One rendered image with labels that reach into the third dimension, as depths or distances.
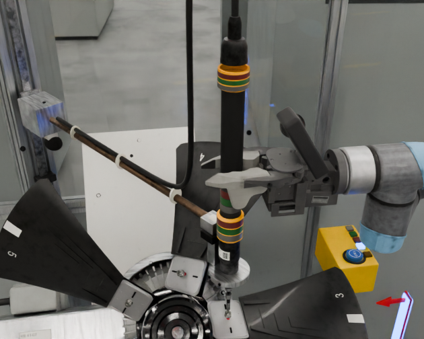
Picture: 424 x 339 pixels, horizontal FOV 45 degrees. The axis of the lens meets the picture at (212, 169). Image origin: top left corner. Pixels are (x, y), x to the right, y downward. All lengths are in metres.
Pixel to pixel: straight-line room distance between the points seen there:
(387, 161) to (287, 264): 1.13
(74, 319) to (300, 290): 0.44
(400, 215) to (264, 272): 1.08
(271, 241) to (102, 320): 0.89
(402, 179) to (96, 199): 0.66
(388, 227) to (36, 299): 0.69
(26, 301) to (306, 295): 0.55
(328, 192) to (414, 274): 1.38
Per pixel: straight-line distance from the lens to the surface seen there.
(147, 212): 1.17
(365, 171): 0.79
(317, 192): 0.80
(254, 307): 0.98
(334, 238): 1.35
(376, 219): 0.87
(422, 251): 2.10
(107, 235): 1.17
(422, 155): 0.84
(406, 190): 0.84
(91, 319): 1.06
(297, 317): 0.98
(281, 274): 1.92
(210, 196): 0.95
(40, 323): 1.08
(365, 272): 1.30
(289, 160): 0.77
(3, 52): 1.28
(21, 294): 1.11
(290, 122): 0.73
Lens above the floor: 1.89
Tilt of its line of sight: 31 degrees down
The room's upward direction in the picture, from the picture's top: straight up
